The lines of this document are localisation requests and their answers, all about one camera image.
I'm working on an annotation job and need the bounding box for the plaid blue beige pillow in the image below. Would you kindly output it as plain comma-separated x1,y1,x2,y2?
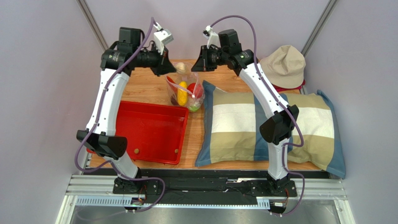
195,81,346,178

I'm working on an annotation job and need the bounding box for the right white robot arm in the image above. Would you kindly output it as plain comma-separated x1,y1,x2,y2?
191,27,299,195

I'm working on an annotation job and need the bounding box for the orange carrot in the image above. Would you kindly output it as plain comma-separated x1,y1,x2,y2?
166,76,178,92

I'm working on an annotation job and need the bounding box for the yellow mango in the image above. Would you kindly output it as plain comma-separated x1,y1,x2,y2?
177,81,188,106

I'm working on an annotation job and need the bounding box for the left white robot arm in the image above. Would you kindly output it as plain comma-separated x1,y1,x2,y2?
76,25,176,194

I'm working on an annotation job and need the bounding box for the clear zip top bag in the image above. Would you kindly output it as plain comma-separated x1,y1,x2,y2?
165,72,205,108

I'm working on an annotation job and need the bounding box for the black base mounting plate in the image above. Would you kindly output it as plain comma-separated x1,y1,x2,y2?
89,168,298,205

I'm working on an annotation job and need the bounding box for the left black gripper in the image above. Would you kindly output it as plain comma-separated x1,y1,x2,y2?
133,43,177,77

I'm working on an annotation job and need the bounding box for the red yellow apple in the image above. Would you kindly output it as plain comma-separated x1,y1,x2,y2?
187,83,204,98

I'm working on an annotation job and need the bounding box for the dark purple mangosteen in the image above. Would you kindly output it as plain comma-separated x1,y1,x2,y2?
170,95,179,106

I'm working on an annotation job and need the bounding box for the red folded cloth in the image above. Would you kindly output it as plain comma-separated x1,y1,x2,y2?
272,80,306,92

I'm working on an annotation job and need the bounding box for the aluminium frame rail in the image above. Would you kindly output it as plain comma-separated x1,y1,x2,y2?
56,169,355,224

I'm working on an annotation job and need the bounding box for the white green cauliflower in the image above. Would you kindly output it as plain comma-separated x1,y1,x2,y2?
187,104,201,112

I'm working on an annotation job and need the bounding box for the beige bucket hat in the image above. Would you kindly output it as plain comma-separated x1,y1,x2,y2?
260,45,306,89

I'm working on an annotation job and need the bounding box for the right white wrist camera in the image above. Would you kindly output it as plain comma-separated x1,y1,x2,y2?
203,25,220,49

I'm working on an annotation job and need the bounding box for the red plastic tray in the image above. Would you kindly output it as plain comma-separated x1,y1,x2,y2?
87,101,190,165

